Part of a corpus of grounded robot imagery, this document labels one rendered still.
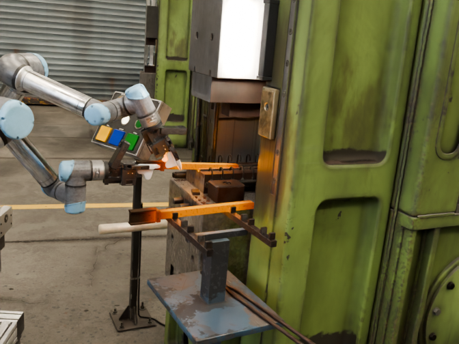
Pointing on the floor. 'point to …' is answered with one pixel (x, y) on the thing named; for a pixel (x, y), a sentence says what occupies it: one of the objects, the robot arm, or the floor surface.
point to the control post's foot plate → (121, 321)
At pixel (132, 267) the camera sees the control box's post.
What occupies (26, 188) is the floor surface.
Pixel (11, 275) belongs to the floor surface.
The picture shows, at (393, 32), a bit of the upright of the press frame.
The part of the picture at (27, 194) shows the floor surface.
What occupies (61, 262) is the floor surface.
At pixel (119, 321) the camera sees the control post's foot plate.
